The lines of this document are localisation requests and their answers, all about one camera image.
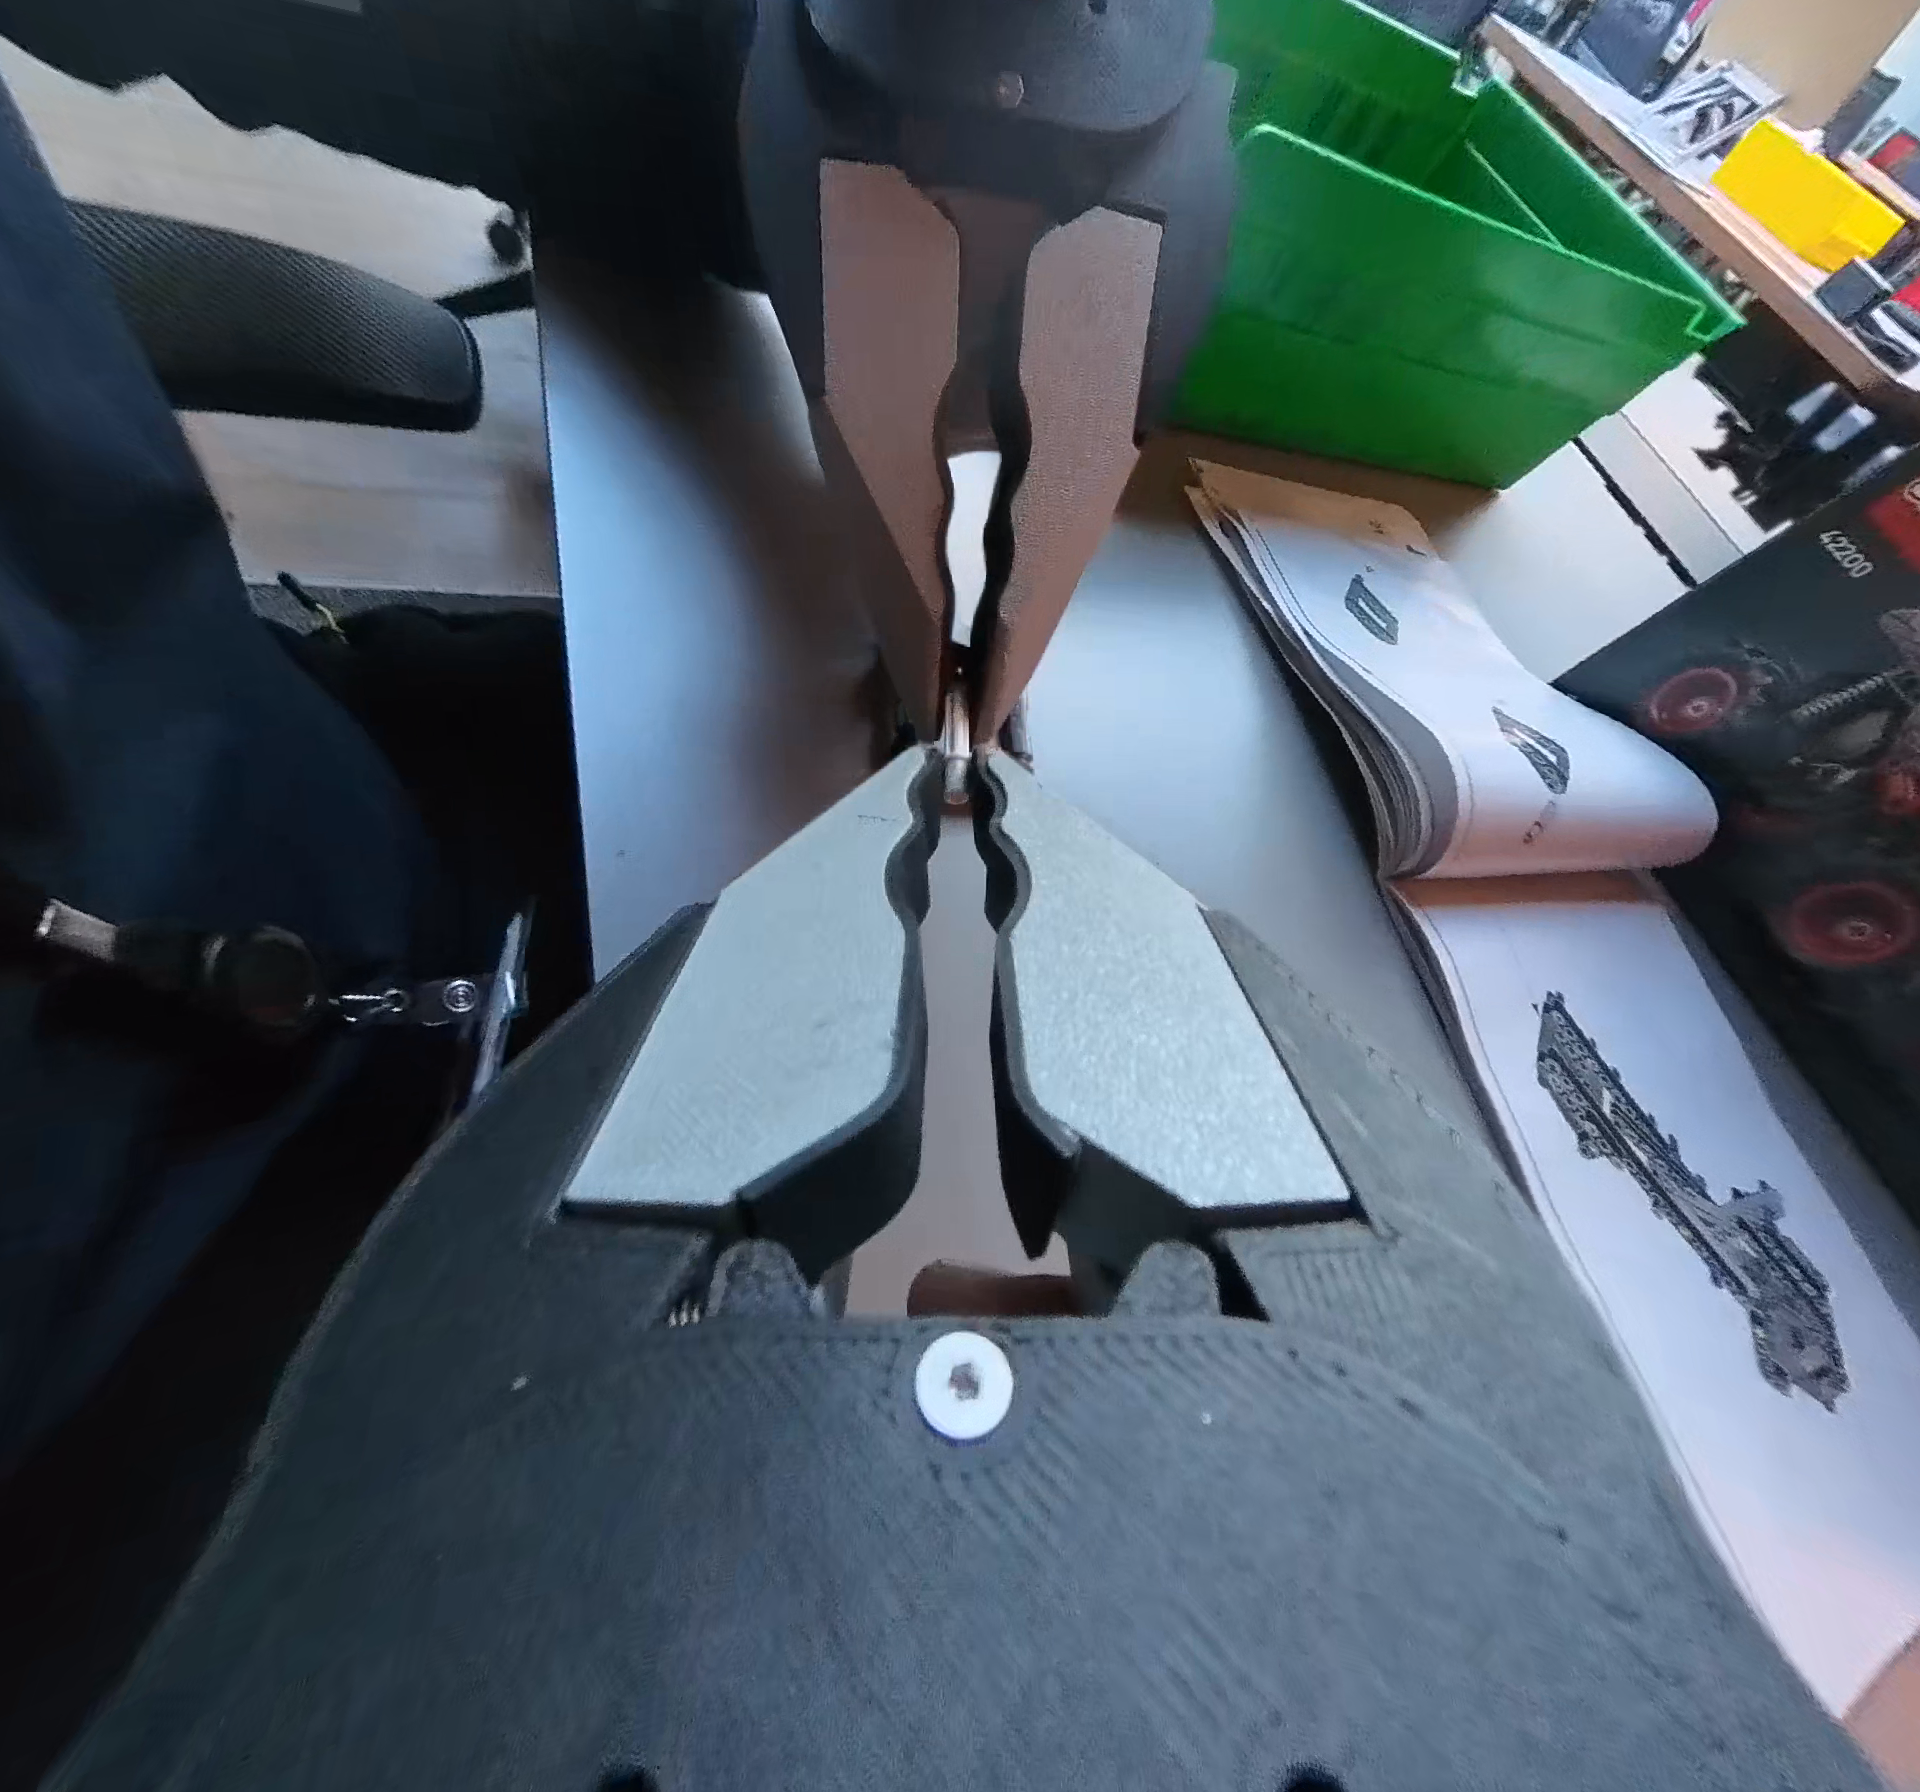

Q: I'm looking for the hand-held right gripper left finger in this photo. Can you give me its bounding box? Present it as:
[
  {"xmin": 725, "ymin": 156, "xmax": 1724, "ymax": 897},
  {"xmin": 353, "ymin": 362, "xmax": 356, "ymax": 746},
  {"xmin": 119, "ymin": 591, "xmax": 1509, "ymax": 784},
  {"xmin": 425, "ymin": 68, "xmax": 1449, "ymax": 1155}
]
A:
[{"xmin": 562, "ymin": 750, "xmax": 940, "ymax": 1290}]

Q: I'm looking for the yellow box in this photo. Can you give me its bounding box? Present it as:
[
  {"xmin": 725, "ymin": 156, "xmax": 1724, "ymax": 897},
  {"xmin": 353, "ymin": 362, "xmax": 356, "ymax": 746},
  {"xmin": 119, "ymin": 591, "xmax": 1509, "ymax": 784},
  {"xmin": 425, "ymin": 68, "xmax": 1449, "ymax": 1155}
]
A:
[{"xmin": 1710, "ymin": 120, "xmax": 1907, "ymax": 275}]

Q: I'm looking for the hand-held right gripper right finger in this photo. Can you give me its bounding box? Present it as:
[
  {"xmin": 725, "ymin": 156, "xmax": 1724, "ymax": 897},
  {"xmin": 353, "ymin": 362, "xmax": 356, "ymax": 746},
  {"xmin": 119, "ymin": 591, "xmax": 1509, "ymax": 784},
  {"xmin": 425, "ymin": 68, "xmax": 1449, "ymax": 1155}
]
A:
[{"xmin": 971, "ymin": 750, "xmax": 1364, "ymax": 1306}]

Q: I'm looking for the green plastic bin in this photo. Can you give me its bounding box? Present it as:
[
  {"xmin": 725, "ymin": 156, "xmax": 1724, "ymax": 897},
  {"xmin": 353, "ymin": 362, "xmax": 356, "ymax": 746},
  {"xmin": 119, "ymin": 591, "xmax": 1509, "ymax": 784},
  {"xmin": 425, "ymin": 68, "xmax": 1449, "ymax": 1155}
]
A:
[{"xmin": 1162, "ymin": 0, "xmax": 1749, "ymax": 492}]

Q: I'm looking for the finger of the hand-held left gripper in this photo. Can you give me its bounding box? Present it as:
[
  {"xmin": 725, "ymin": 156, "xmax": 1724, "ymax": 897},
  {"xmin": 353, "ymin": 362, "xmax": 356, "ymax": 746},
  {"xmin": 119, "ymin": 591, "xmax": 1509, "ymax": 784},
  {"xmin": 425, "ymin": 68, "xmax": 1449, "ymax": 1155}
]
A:
[
  {"xmin": 818, "ymin": 156, "xmax": 967, "ymax": 720},
  {"xmin": 974, "ymin": 215, "xmax": 1169, "ymax": 751}
]

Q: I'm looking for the black lego set box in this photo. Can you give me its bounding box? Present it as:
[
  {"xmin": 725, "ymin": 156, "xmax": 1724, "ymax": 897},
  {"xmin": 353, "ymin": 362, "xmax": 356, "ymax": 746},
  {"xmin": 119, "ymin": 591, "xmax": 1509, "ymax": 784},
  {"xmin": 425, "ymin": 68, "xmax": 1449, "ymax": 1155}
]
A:
[{"xmin": 1552, "ymin": 441, "xmax": 1920, "ymax": 1224}]

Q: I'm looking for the wooden table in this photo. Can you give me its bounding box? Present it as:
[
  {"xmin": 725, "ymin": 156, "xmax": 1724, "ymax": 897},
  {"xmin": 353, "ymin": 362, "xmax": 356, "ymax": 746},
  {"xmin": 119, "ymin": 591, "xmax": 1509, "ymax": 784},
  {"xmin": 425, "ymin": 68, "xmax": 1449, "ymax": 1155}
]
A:
[{"xmin": 1476, "ymin": 14, "xmax": 1920, "ymax": 432}]

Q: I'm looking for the open lego instruction booklet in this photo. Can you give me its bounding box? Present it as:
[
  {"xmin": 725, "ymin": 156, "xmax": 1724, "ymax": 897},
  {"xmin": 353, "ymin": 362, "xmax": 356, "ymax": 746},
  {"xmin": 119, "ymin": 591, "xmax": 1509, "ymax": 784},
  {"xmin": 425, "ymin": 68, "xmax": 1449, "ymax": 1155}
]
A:
[{"xmin": 1184, "ymin": 456, "xmax": 1920, "ymax": 1726}]

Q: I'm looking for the black badge reel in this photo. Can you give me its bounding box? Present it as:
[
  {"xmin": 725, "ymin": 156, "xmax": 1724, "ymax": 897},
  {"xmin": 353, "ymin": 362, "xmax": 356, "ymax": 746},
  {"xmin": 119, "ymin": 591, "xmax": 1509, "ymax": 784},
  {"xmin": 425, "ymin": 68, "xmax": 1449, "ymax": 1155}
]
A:
[{"xmin": 31, "ymin": 895, "xmax": 537, "ymax": 1118}]

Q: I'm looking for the person's dark blue clothing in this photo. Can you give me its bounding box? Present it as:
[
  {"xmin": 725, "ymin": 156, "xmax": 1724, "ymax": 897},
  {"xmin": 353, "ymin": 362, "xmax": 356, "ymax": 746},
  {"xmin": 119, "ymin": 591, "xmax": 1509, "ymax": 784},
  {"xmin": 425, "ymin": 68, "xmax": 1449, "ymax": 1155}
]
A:
[{"xmin": 0, "ymin": 82, "xmax": 585, "ymax": 1792}]

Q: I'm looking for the person's left forearm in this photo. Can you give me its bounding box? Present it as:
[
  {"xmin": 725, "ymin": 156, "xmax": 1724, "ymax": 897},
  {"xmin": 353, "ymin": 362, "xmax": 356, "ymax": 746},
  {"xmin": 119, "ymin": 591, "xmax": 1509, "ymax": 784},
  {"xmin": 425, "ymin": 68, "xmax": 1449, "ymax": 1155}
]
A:
[{"xmin": 151, "ymin": 0, "xmax": 796, "ymax": 310}]

